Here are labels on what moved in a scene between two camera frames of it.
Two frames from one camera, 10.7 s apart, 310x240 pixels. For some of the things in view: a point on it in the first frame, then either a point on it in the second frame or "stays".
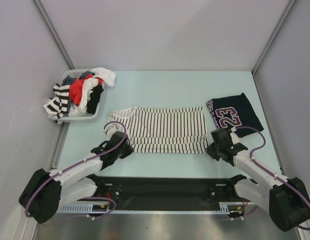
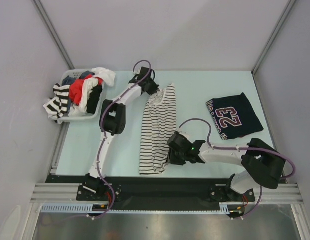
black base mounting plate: (202, 192) stays
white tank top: (108, 76) stays
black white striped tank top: (56, 107) stays
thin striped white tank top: (171, 130) to (159, 123)
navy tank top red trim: (235, 111) stays
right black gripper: (210, 151) to (173, 160)
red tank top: (76, 87) stays
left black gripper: (128, 150) to (154, 89)
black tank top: (94, 100) stays
